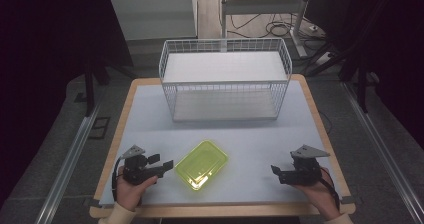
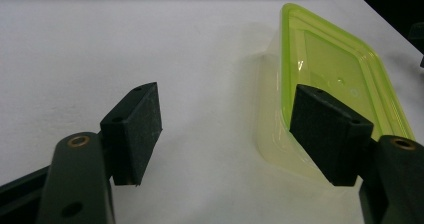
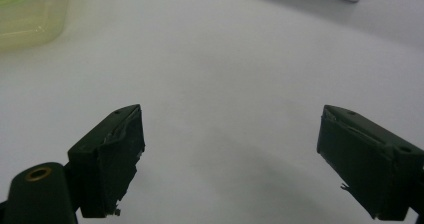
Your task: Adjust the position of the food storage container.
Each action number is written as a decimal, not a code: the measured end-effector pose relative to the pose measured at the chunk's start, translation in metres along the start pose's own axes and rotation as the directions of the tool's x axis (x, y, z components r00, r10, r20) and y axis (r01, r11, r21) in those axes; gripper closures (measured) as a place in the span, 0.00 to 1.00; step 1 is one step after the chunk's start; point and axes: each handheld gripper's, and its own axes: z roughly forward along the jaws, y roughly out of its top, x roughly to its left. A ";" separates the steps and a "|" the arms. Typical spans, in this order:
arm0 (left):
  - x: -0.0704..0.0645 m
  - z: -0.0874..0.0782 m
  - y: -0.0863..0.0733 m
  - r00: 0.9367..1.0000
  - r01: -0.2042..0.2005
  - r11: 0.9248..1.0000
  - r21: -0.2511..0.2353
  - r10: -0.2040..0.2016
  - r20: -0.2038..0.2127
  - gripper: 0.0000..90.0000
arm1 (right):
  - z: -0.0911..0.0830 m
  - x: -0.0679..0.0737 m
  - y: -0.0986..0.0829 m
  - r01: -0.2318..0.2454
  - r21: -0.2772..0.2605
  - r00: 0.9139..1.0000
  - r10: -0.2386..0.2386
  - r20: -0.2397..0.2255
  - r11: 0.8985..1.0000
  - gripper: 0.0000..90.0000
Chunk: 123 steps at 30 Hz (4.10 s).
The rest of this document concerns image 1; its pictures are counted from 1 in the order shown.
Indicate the person's left hand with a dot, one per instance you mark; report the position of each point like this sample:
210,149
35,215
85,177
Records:
130,192

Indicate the black tripod stand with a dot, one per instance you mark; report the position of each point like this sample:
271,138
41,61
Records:
96,80
353,60

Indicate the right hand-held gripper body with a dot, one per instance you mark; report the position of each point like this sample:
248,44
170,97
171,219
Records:
301,170

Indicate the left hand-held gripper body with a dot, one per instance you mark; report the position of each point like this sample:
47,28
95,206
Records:
136,170

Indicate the yellow-green plastic container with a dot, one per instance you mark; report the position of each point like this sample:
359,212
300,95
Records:
201,164

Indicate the white power strip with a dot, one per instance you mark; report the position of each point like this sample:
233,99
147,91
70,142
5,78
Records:
325,58

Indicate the white metal stand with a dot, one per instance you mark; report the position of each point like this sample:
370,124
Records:
266,14

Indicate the white cabinet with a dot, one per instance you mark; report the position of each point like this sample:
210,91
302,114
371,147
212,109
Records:
153,14

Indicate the person's right hand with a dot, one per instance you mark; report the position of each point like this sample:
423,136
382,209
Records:
320,194

